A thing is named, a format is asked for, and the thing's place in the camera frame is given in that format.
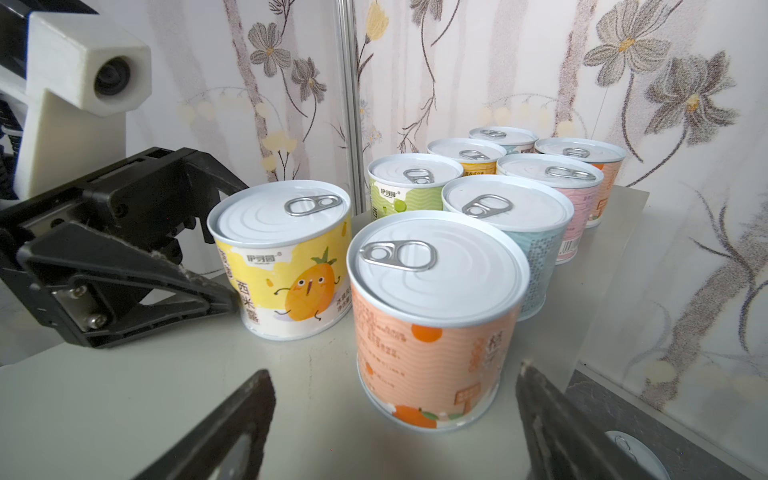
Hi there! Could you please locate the brown labelled can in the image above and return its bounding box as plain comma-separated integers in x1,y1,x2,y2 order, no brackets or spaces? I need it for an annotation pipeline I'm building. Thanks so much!
346,210,530,432

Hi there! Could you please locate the grey metal cabinet box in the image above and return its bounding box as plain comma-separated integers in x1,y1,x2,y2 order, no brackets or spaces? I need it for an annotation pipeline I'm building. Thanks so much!
1,187,648,479

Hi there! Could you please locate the pink brown can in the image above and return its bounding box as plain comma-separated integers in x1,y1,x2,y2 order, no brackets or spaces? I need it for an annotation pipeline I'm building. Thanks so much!
605,430,671,480

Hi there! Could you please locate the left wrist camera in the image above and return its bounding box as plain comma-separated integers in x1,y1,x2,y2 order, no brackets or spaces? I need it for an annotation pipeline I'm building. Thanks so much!
1,11,152,200

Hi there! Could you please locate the orange labelled can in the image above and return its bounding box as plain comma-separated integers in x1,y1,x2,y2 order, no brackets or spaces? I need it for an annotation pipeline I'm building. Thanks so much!
533,136,628,229

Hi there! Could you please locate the pale teal can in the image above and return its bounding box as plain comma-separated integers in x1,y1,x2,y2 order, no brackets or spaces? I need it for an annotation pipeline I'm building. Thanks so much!
442,175,575,322

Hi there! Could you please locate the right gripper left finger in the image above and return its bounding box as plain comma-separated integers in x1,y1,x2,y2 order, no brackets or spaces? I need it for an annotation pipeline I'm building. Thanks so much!
136,369,276,479

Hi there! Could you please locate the green labelled can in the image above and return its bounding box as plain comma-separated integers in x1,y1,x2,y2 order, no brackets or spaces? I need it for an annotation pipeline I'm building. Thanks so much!
368,153,464,220

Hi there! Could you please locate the teal labelled can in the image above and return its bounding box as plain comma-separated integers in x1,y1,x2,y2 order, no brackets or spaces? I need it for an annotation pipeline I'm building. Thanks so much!
469,126,538,154

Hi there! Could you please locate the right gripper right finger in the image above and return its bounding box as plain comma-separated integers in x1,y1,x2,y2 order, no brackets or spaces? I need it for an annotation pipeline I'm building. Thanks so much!
515,361,652,480

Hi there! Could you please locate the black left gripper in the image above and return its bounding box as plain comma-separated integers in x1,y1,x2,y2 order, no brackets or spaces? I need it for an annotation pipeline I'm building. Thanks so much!
1,147,248,348

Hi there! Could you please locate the pink labelled can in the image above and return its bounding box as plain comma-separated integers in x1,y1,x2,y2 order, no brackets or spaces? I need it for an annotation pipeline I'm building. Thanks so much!
496,152,605,265

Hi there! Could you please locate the yellow labelled can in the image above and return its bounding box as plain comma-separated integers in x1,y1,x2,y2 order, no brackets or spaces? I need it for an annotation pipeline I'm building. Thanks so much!
427,138,507,176

